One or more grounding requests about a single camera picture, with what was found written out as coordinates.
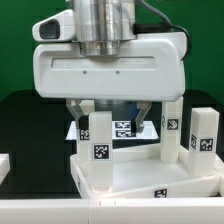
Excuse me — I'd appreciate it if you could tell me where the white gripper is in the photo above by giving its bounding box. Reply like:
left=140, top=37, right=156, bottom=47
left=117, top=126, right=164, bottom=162
left=33, top=32, right=186, bottom=135

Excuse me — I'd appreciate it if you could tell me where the white front wall bar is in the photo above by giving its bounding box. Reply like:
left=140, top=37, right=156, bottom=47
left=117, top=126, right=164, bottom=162
left=0, top=198, right=224, bottom=224

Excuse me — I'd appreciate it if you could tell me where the white desk top tray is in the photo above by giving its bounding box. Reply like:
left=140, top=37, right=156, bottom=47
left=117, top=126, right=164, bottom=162
left=70, top=144, right=224, bottom=199

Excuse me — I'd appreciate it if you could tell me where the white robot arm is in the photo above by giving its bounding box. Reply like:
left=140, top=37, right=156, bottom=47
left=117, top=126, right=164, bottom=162
left=32, top=0, right=191, bottom=133

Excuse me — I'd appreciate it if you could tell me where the white block far left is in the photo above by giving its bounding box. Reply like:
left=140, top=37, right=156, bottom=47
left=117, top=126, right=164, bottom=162
left=0, top=154, right=10, bottom=184

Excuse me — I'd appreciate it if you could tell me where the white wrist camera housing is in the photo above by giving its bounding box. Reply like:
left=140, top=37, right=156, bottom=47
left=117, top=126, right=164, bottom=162
left=32, top=9, right=76, bottom=42

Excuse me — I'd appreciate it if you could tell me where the white marker base plate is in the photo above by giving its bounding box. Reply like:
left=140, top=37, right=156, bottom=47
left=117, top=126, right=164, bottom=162
left=66, top=121, right=158, bottom=140

